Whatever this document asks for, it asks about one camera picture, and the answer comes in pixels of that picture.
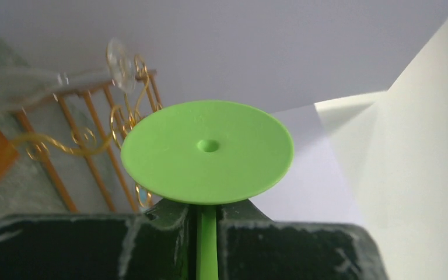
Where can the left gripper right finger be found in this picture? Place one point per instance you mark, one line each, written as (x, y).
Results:
(253, 246)

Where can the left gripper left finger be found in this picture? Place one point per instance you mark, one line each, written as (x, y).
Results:
(156, 244)

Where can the green plastic wine glass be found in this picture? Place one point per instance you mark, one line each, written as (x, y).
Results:
(208, 153)

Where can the clear wine glass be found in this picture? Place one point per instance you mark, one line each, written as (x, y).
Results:
(22, 87)

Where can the gold wine glass rack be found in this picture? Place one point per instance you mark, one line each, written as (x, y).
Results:
(10, 127)

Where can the wooden shelf rack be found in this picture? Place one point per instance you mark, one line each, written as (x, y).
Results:
(122, 120)

